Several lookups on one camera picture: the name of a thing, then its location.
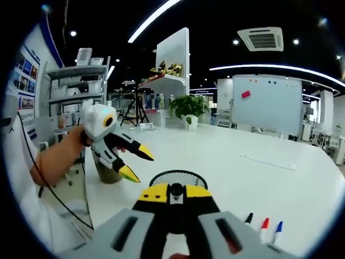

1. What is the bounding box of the white chair with castors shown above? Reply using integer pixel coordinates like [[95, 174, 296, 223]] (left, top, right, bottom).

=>
[[50, 151, 86, 187]]

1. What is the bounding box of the blue cap whiteboard marker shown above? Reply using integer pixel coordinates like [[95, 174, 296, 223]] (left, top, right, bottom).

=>
[[271, 221, 284, 243]]

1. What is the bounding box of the blue white wall display board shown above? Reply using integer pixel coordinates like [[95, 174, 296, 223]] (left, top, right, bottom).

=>
[[10, 44, 41, 135]]

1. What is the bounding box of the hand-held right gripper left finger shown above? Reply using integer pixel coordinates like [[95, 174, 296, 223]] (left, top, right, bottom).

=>
[[57, 184, 171, 259]]

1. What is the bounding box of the stack of white trays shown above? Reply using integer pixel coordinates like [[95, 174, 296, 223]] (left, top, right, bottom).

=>
[[76, 47, 94, 66]]

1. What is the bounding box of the dark green cup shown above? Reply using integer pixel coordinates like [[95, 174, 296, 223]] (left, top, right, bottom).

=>
[[91, 149, 125, 185]]

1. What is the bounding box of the white ceiling air conditioner vent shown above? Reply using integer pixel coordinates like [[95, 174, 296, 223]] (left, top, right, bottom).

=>
[[237, 26, 284, 52]]

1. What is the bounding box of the curved ceiling light strip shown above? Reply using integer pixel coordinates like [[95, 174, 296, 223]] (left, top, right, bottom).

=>
[[209, 64, 345, 87]]

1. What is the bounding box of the black mesh pen holder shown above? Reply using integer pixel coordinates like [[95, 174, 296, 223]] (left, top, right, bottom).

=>
[[149, 169, 209, 194]]

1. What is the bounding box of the thin black cable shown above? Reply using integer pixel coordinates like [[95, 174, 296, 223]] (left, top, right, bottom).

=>
[[17, 112, 94, 230]]

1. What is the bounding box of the large whiteboard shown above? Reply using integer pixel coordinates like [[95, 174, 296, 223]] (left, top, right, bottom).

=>
[[231, 74, 304, 135]]

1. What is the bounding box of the green potted plant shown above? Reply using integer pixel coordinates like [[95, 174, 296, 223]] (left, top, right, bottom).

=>
[[169, 94, 210, 131]]

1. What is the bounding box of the white table cable slot cover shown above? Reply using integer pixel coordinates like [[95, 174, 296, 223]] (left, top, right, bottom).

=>
[[239, 153, 296, 171]]

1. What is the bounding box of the red cap whiteboard marker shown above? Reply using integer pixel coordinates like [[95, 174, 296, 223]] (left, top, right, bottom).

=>
[[259, 217, 270, 243]]

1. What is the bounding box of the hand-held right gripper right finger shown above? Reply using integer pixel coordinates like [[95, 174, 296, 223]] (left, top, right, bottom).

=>
[[183, 185, 299, 259]]

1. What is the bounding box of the operator in white shirt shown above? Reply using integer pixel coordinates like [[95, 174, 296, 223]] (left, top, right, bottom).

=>
[[2, 107, 95, 254]]

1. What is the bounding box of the white display shelf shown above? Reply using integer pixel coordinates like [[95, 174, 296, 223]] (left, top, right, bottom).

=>
[[139, 26, 191, 127]]

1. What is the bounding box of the row of small bottles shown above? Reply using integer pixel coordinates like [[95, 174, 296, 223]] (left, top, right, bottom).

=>
[[145, 93, 176, 110]]

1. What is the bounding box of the person's left hand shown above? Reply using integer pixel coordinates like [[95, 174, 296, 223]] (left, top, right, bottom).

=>
[[78, 128, 94, 148]]

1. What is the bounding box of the row of round coloured magnets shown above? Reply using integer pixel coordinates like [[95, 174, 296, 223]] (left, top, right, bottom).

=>
[[249, 78, 294, 87]]

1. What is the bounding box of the black tripod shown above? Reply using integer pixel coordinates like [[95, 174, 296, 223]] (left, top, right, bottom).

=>
[[120, 96, 150, 127]]

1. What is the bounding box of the pile of yellow black packets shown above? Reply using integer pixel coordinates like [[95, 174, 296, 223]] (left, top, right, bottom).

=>
[[149, 60, 184, 76]]

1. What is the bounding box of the grey metal shelf rack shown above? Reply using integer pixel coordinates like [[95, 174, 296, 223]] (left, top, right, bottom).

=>
[[44, 56, 111, 121]]

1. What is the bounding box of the group of white office chairs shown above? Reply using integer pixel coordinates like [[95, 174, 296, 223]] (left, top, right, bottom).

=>
[[301, 121, 345, 165]]

